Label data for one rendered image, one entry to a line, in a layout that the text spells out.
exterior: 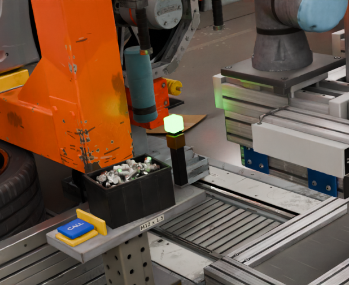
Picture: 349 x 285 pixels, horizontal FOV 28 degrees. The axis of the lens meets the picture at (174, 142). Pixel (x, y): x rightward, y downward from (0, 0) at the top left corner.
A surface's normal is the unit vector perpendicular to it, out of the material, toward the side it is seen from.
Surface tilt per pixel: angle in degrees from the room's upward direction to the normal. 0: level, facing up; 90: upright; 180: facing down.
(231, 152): 0
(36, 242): 90
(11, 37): 90
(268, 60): 73
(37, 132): 90
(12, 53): 90
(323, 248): 0
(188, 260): 0
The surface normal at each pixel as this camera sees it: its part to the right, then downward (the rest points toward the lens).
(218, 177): -0.12, -0.92
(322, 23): 0.43, 0.39
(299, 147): -0.77, 0.32
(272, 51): -0.46, 0.08
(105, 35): 0.66, 0.20
